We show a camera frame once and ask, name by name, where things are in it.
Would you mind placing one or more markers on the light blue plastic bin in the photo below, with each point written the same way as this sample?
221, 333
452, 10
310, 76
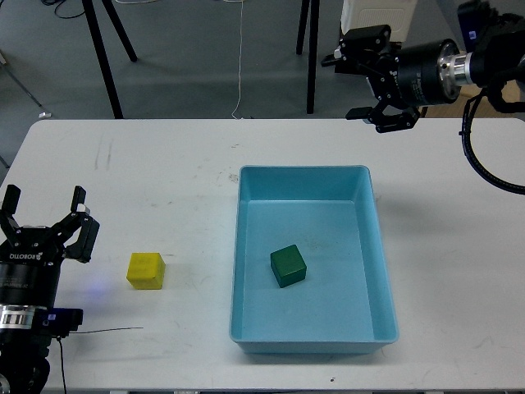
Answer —
345, 304

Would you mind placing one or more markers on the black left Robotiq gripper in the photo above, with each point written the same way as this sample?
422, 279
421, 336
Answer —
31, 257

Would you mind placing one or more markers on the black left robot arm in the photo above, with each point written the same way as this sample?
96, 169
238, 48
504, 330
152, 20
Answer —
26, 335

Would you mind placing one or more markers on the yellow cube block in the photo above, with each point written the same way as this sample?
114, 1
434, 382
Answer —
146, 271

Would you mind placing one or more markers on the white plastic box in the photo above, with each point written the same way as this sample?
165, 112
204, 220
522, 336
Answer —
397, 14

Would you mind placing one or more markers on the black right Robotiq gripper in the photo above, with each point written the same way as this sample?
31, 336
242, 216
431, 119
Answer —
421, 73

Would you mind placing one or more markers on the black tripod right legs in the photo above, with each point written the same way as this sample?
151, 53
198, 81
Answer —
309, 22

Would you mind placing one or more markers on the green cube block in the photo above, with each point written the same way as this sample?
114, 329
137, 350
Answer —
288, 266

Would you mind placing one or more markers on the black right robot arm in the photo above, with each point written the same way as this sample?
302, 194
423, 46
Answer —
493, 57

